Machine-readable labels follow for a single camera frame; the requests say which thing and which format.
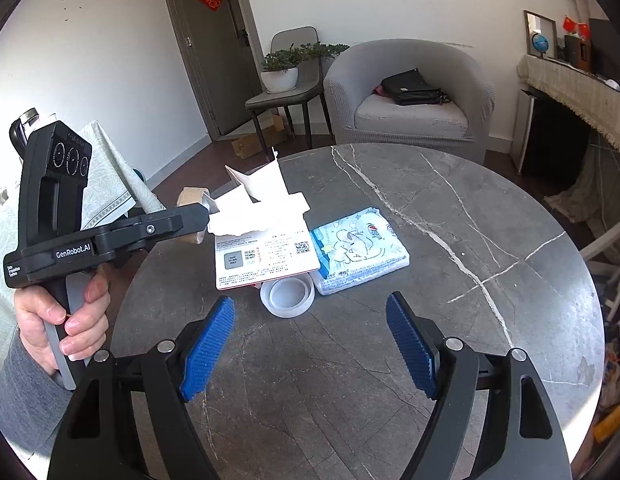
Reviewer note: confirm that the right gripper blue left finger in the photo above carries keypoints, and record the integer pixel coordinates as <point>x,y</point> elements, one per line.
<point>202,343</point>

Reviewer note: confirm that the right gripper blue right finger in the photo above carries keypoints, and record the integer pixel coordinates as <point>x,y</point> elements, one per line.
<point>419,352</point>

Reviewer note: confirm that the white printed card box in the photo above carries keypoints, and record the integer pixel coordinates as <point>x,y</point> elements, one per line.
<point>258,257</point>

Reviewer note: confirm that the blue tissue pack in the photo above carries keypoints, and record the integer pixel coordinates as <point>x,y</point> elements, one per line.
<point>355,250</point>

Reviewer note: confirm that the left forearm grey sleeve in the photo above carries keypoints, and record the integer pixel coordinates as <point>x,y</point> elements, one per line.
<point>32,403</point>

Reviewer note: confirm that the person's left hand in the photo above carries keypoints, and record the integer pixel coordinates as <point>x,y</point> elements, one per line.
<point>85,329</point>

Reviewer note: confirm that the patterned white tablecloth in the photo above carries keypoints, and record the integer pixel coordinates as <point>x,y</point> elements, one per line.
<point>113,187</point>

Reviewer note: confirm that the black electric kettle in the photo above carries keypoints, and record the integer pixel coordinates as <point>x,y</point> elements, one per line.
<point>18,130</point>

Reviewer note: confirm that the cardboard box on floor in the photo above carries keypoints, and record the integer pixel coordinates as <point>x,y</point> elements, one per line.
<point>249,144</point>

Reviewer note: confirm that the grey armchair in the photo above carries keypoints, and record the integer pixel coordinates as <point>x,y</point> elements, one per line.
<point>361,113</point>

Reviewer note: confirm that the black handbag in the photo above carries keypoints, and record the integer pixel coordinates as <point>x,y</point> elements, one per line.
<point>410,88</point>

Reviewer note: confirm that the potted green plant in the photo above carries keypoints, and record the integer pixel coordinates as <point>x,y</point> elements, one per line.
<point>279,69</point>

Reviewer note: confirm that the grey door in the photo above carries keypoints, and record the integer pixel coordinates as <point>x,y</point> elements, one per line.
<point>221,53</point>

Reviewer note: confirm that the grey dining chair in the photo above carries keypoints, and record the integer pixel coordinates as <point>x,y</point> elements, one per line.
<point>309,86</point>

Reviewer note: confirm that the beige fringed cabinet cloth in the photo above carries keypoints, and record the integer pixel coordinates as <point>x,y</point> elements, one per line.
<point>591,99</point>

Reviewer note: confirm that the small blue globe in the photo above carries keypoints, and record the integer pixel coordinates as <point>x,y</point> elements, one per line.
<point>539,44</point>

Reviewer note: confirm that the framed picture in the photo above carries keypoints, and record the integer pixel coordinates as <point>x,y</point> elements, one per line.
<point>537,23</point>

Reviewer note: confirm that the black monitor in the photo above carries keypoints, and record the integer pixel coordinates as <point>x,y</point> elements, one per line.
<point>605,49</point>

